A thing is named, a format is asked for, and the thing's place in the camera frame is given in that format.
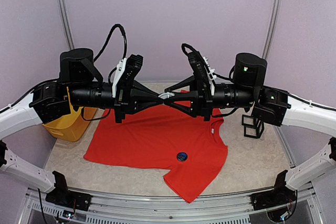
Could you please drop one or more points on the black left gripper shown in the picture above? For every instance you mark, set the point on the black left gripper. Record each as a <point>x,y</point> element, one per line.
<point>140,97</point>

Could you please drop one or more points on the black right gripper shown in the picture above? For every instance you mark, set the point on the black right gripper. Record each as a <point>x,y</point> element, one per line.
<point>202,102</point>

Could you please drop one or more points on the blue brooch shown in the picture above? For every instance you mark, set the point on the blue brooch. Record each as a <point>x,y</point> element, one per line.
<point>166,95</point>

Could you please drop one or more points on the red t-shirt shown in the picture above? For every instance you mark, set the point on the red t-shirt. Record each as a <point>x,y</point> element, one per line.
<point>152,138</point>

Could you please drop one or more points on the white round brooch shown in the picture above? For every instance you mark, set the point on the white round brooch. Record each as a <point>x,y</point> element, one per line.
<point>182,156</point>

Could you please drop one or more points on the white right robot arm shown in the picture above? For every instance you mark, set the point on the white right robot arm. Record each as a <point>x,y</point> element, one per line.
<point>276,107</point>

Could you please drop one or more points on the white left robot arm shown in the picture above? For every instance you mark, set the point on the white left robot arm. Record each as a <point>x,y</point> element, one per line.
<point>80,85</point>

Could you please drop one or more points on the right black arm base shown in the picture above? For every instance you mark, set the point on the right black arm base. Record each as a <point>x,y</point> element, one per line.
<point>279,195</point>

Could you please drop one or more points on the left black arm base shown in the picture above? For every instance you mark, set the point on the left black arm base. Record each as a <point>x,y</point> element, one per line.
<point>62,196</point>

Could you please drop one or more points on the rear black display box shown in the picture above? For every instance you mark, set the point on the rear black display box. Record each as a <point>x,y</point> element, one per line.
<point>248,120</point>

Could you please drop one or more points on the black display box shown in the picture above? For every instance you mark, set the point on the black display box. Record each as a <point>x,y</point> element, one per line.
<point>248,120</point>
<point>254,129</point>

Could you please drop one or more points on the front black display box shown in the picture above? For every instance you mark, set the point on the front black display box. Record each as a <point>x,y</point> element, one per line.
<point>254,129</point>

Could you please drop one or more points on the yellow plastic basket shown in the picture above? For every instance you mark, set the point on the yellow plastic basket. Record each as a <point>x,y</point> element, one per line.
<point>69,127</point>

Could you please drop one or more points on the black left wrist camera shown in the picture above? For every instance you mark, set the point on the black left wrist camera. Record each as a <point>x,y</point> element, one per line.
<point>126,71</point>

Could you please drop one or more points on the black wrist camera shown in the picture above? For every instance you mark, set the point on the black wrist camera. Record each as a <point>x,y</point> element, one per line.
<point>198,64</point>
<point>126,71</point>

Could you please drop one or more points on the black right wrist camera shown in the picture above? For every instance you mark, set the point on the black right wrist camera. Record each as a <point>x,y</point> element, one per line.
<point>198,64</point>

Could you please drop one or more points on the aluminium front rail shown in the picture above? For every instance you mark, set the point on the aluminium front rail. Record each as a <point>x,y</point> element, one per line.
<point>120,208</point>

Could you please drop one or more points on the right aluminium frame post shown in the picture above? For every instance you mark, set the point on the right aluminium frame post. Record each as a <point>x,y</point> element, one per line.
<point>271,28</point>

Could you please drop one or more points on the aluminium frame post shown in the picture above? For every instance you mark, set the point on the aluminium frame post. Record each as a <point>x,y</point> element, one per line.
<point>65,23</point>
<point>271,28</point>

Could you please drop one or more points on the left aluminium frame post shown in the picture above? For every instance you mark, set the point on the left aluminium frame post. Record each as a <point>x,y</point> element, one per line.
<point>65,23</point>

